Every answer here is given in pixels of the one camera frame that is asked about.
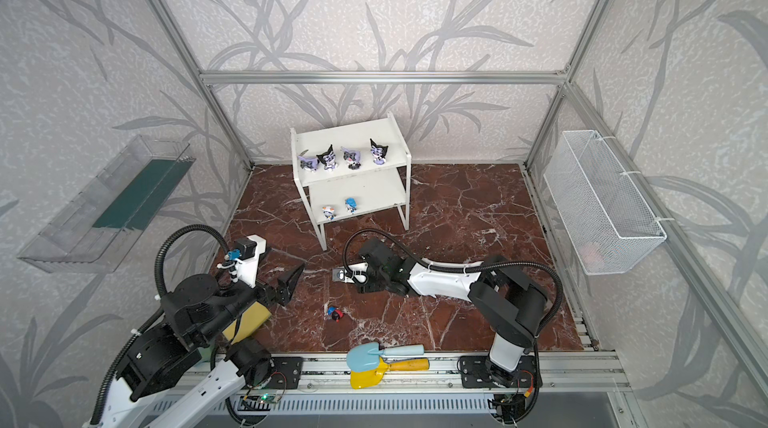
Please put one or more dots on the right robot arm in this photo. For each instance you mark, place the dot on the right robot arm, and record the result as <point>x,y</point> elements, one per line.
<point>517,298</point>

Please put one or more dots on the white wire mesh basket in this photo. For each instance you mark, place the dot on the white wire mesh basket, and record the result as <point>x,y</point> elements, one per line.
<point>598,201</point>

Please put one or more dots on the white two-tier metal shelf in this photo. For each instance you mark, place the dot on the white two-tier metal shelf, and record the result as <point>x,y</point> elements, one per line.
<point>375,188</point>

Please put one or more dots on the yellow sponge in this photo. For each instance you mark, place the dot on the yellow sponge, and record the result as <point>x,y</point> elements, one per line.
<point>249,320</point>

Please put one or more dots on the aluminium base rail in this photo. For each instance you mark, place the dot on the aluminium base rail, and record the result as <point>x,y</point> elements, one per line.
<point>438,372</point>

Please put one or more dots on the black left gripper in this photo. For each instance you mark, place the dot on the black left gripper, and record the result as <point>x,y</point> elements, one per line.
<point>273,291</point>

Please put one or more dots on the green circuit board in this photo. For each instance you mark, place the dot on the green circuit board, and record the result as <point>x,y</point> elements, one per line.
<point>260,402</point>

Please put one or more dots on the pink item in basket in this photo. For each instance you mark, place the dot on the pink item in basket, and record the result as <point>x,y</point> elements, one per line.
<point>591,256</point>

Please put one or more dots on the blue-capped small figurine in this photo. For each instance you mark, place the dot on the blue-capped small figurine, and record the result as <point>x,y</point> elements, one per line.
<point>351,205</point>

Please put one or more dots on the pink white small figurine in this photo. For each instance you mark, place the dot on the pink white small figurine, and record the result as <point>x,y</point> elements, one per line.
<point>329,212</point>

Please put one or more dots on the clear plastic wall tray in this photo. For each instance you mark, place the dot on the clear plastic wall tray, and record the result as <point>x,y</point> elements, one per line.
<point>95,231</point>

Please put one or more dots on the yellow toy shovel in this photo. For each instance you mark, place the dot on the yellow toy shovel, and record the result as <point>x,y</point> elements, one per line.
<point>370,378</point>

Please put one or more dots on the black-headed purple figurine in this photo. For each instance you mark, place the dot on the black-headed purple figurine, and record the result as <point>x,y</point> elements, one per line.
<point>327,159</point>

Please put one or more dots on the light blue toy shovel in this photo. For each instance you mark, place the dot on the light blue toy shovel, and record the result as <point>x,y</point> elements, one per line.
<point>367,356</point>

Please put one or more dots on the red capped blue figurine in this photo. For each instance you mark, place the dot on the red capped blue figurine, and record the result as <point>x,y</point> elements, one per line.
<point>335,313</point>

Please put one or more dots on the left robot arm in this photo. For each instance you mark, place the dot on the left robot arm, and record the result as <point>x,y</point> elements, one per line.
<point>154,354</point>

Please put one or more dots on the purple pale figurine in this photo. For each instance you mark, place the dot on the purple pale figurine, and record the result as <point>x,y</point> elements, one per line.
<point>352,158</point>

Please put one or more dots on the aluminium cage frame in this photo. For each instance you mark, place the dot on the aluminium cage frame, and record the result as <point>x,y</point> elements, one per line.
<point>747,347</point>

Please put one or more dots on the black eared purple figurine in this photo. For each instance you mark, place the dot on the black eared purple figurine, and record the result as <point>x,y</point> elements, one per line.
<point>308,163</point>

